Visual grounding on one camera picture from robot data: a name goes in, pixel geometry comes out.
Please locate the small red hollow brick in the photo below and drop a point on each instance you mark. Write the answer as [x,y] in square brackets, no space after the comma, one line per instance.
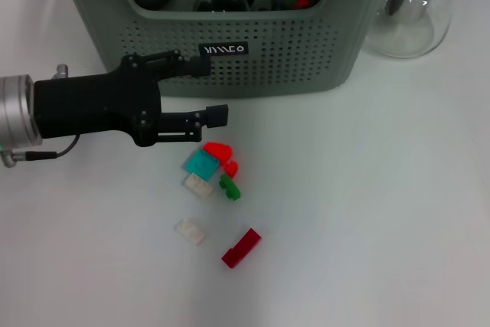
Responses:
[304,0]

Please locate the red-orange sloped brick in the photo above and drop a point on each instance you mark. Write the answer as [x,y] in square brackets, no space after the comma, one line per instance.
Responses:
[217,150]

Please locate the green two-stud brick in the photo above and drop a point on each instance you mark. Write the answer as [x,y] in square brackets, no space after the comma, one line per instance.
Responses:
[229,187]

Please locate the dark red long brick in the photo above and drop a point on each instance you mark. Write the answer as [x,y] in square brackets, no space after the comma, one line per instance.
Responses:
[242,248]

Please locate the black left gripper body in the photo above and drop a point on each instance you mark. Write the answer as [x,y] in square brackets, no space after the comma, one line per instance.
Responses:
[95,108]

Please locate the white two-stud brick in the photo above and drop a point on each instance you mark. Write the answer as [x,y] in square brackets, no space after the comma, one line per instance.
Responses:
[198,185]
[190,232]

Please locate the small red studded brick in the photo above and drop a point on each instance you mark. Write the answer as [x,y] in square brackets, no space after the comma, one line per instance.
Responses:
[230,169]

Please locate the glass carafe black lid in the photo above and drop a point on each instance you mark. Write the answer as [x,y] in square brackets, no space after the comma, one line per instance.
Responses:
[409,28]

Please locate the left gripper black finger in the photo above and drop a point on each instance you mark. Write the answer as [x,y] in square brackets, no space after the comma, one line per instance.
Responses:
[216,116]
[191,66]

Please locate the teal square brick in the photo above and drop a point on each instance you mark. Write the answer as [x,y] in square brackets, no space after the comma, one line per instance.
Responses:
[201,165]

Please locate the grey perforated storage bin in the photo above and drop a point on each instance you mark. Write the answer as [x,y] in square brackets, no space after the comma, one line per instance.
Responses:
[268,66]

